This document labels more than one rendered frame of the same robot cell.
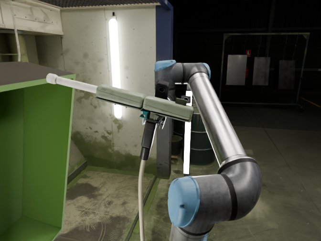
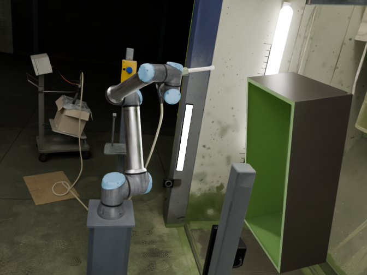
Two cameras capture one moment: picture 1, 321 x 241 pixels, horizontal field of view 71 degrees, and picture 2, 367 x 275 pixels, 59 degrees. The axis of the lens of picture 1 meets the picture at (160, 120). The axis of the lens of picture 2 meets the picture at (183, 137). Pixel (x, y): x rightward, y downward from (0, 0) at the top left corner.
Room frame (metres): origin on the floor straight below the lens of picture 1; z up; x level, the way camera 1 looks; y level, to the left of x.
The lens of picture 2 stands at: (2.60, -0.75, 1.97)
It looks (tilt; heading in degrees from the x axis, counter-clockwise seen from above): 21 degrees down; 152
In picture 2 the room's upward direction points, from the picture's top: 9 degrees clockwise
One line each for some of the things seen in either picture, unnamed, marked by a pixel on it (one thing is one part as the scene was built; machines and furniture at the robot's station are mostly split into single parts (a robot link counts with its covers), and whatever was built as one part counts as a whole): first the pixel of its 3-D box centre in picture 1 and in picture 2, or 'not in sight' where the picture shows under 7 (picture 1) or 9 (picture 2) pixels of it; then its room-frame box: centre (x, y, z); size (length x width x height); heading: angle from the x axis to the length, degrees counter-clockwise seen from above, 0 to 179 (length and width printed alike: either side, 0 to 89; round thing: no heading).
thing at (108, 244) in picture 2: not in sight; (108, 249); (0.74, -0.24, 0.32); 0.31 x 0.31 x 0.64; 78
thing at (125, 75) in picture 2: not in sight; (128, 76); (-0.05, 0.04, 1.42); 0.12 x 0.06 x 0.26; 78
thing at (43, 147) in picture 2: not in sight; (59, 108); (-1.61, -0.35, 0.64); 0.73 x 0.50 x 1.27; 92
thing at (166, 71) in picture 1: (167, 74); (172, 73); (0.99, -0.03, 1.66); 0.12 x 0.09 x 0.12; 99
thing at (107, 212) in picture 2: not in sight; (111, 205); (0.74, -0.24, 0.69); 0.19 x 0.19 x 0.10
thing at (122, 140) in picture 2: not in sight; (122, 139); (-0.10, 0.05, 0.82); 0.06 x 0.06 x 1.64; 78
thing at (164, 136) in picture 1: (164, 100); not in sight; (2.97, -0.05, 1.14); 0.18 x 0.18 x 2.29; 78
